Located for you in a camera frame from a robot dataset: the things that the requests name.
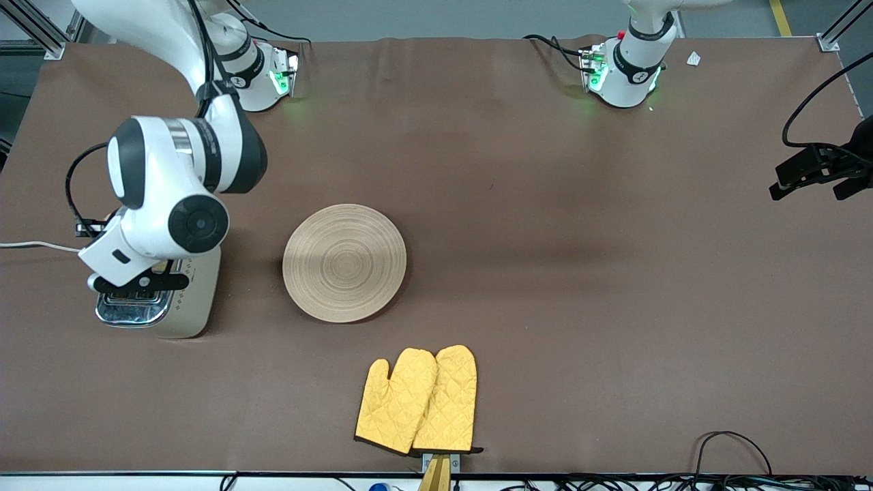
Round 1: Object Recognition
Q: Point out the black cable tangle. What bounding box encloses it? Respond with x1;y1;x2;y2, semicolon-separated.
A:
501;475;873;491

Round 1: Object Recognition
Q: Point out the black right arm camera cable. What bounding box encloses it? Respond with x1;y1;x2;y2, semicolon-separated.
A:
65;0;222;238

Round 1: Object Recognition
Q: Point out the black looped cable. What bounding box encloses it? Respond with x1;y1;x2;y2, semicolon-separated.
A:
695;430;773;478

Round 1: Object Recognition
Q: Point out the white toaster power cord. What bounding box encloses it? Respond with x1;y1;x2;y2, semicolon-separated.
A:
0;241;83;254

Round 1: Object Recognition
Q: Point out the black right base cable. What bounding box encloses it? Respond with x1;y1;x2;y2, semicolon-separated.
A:
232;0;312;46

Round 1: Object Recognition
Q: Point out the round wooden plate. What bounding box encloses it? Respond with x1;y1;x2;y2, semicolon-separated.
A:
282;203;408;324

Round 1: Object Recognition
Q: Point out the wooden stick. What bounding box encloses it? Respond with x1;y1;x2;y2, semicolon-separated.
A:
418;456;452;491

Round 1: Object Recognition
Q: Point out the beige chrome two-slot toaster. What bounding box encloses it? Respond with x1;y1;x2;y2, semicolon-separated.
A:
95;235;222;340

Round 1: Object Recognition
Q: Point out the black left base cable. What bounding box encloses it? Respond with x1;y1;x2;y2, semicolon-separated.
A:
522;34;589;72

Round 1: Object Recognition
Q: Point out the yellow quilted oven mitt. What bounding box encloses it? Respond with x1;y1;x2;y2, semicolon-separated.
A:
412;344;484;455
354;348;438;456

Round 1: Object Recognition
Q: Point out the black base cable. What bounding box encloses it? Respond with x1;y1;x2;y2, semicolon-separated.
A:
522;34;589;72
232;0;312;46

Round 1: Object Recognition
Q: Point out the aluminium frame post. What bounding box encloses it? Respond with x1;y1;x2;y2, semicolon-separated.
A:
816;0;873;53
0;0;86;61

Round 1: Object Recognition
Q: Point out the brown table cover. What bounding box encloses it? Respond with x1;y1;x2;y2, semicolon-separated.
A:
0;35;873;475

